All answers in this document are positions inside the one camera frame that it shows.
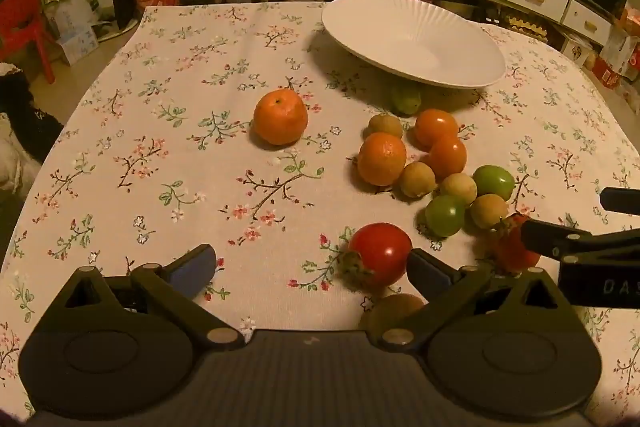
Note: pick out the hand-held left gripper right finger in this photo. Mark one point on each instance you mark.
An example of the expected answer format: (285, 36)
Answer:
(425, 269)

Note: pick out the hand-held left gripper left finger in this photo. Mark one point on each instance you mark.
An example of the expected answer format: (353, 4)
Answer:
(195, 264)

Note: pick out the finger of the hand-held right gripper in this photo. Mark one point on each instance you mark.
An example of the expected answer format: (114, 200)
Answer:
(550, 239)
(620, 199)

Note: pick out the red tomato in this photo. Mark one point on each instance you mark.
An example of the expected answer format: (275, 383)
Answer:
(512, 252)
(380, 254)

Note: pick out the brown kiwi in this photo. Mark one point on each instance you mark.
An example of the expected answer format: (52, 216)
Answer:
(392, 312)

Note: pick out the orange tomato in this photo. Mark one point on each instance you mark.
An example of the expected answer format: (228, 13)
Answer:
(448, 158)
(436, 127)

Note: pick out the orange mandarin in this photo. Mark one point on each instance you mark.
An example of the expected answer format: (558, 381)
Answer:
(280, 117)
(381, 158)

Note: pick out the white ribbed plate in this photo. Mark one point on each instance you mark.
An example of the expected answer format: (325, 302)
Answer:
(415, 37)

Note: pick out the floral tablecloth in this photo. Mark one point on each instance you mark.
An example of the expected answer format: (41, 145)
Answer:
(150, 157)

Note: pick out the red and white carton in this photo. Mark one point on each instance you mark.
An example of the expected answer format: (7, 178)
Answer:
(617, 52)

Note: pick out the white printed box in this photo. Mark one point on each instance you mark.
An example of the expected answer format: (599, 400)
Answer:
(575, 52)

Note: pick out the green lime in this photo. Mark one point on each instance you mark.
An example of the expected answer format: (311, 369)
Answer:
(405, 99)

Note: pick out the egg carton stack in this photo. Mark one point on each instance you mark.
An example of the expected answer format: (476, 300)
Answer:
(525, 29)

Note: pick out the person's dark fuzzy clothing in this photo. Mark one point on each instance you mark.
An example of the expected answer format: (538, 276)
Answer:
(25, 117)

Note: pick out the red plastic chair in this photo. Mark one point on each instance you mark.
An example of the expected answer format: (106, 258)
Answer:
(20, 14)

